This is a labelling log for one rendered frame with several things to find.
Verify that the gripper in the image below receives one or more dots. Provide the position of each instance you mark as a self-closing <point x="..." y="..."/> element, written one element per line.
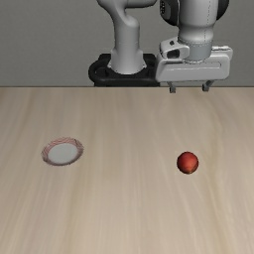
<point x="191" y="67"/>

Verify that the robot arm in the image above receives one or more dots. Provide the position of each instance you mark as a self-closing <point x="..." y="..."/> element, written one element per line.
<point x="127" y="43"/>

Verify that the red onion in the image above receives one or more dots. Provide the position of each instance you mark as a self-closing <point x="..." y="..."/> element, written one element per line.
<point x="187" y="162"/>

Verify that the white plate with red rim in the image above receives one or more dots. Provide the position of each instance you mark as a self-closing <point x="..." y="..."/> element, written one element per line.
<point x="62" y="152"/>

